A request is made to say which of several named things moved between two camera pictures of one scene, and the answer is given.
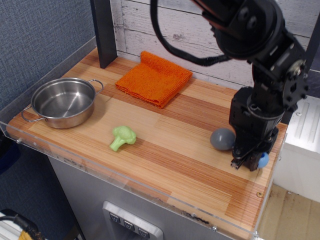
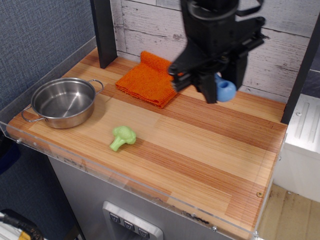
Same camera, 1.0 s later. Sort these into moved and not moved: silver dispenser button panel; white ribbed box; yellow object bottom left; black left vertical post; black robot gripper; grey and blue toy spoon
Moved: grey and blue toy spoon; black robot gripper
Not moved: yellow object bottom left; white ribbed box; silver dispenser button panel; black left vertical post
